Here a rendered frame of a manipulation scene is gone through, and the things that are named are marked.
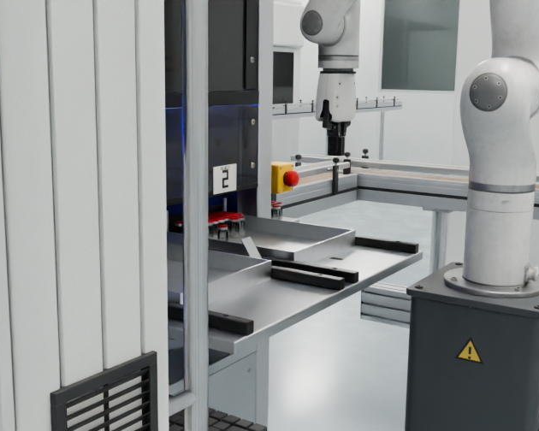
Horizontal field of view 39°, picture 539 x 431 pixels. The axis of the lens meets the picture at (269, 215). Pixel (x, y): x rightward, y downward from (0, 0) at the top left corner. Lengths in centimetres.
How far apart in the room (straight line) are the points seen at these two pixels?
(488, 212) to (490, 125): 17
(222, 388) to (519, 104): 93
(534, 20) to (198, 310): 91
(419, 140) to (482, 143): 873
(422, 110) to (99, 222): 954
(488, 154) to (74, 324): 96
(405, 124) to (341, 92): 863
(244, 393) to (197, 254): 118
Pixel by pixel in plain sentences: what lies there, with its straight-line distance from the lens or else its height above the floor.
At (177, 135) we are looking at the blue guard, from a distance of 155.
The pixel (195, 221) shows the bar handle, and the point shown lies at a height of 111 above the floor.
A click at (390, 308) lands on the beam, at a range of 260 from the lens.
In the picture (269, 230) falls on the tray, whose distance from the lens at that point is 179.
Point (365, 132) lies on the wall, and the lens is 1044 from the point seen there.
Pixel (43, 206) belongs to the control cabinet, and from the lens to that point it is 59.
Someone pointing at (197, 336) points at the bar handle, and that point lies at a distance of 77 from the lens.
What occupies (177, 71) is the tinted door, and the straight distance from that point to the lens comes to 157.
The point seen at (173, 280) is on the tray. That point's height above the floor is 88.
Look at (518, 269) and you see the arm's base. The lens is 148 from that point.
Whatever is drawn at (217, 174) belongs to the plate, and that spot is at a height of 103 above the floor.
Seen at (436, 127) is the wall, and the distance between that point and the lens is 1005.
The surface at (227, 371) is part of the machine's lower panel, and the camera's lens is 182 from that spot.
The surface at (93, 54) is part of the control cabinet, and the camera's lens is 62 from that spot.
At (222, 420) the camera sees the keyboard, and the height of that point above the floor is 83.
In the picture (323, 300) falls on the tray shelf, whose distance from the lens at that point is 129.
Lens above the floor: 125
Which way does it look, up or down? 11 degrees down
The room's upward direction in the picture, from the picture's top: 1 degrees clockwise
